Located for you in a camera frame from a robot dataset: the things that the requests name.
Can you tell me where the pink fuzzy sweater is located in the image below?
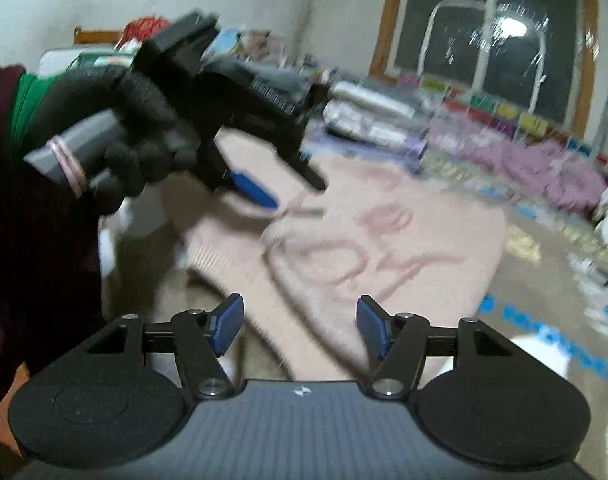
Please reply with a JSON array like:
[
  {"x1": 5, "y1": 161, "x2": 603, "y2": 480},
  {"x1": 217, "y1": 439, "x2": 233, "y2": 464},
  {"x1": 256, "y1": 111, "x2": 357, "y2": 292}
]
[{"x1": 162, "y1": 130, "x2": 506, "y2": 380}]

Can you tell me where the stack of folded clothes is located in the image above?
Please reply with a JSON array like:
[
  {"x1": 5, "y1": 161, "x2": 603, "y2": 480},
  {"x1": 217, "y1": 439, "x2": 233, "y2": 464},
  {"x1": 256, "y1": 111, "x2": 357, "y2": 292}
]
[{"x1": 305, "y1": 77, "x2": 434, "y2": 174}]

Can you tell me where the black gloved left hand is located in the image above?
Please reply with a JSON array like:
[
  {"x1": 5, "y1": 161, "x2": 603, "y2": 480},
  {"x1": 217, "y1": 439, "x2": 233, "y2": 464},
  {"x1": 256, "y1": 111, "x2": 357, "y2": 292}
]
[{"x1": 23, "y1": 65, "x2": 200, "y2": 214}]

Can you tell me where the crumpled purple garment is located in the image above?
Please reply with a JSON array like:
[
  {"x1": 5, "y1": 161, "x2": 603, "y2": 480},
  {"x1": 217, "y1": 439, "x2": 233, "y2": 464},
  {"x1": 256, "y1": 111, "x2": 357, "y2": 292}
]
[{"x1": 426, "y1": 119, "x2": 606, "y2": 211}]

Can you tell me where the colourful alphabet foam border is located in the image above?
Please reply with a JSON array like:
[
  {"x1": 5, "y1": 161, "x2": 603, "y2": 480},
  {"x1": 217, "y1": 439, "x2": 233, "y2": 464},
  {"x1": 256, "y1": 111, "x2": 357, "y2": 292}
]
[{"x1": 396, "y1": 73, "x2": 608, "y2": 180}]

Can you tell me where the window with wooden frame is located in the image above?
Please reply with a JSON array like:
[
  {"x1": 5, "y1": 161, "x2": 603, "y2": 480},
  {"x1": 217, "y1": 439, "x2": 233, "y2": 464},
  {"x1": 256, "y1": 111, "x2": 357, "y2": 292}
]
[{"x1": 369, "y1": 0, "x2": 599, "y2": 138}]

